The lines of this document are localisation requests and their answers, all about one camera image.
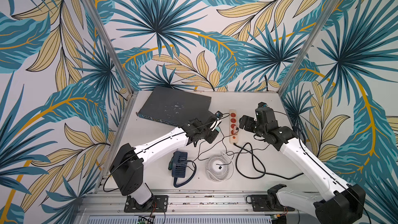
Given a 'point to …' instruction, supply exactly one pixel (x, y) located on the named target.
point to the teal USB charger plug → (217, 128)
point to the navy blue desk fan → (180, 163)
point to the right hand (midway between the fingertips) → (237, 124)
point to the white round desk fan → (219, 167)
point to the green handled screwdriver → (170, 164)
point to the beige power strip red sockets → (232, 126)
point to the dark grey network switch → (172, 107)
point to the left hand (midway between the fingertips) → (212, 133)
